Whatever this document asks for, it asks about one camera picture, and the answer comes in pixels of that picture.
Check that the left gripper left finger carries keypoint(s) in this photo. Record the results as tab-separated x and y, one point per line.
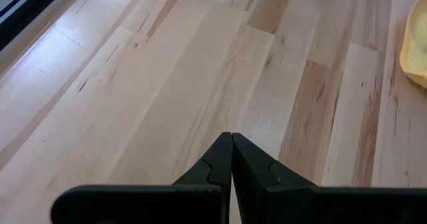
217	164

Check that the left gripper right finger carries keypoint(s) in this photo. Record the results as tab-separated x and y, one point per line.
253	170

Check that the yellow microfiber towel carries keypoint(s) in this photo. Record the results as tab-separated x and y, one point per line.
417	44

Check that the black aluminium table frame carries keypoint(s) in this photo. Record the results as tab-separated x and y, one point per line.
20	17

